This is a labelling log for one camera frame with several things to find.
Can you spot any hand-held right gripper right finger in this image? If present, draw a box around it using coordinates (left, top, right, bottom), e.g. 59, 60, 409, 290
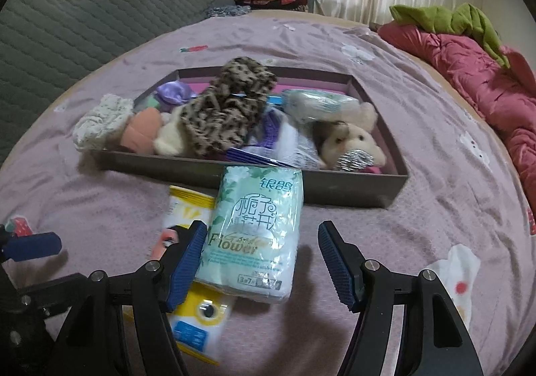
317, 222, 486, 376

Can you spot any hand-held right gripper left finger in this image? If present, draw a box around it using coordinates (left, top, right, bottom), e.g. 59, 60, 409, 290
54, 220, 209, 376

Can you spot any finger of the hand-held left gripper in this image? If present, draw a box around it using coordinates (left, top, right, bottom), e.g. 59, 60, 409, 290
0, 231, 63, 264
0, 271, 89, 360

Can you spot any yellow packet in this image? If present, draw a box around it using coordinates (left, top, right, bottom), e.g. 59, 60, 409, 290
161, 185, 236, 362

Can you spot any brown cardboard box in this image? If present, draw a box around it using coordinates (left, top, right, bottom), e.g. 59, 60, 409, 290
90, 66, 409, 209

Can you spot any green tissue pack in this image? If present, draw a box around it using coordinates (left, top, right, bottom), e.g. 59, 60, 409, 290
197, 167, 305, 304
281, 89, 361, 124

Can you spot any white plush with purple cap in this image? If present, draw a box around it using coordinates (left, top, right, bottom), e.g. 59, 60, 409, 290
153, 82, 202, 158

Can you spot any beige plush bunny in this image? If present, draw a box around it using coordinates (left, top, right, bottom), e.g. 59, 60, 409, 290
312, 102, 388, 172

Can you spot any purple and white packet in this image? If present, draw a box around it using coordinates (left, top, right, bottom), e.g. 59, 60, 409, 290
228, 108, 319, 169

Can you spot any floral scrunchie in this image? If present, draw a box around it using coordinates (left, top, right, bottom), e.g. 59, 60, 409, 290
73, 93, 135, 151

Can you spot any orange makeup sponge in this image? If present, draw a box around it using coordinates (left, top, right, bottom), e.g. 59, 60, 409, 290
119, 108, 162, 152

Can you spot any leopard print scrunchie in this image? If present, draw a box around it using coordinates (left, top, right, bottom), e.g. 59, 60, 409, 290
180, 58, 278, 158

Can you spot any grey quilted headboard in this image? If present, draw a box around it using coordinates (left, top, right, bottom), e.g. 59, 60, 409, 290
0, 0, 235, 163

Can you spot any pink quilt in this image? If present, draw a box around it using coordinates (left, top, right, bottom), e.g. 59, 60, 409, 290
377, 22, 536, 205

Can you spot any blue patterned cloth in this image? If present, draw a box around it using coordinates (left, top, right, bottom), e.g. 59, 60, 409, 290
205, 4, 252, 19

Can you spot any green blanket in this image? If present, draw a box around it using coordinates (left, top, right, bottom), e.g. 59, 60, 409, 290
390, 3, 512, 69

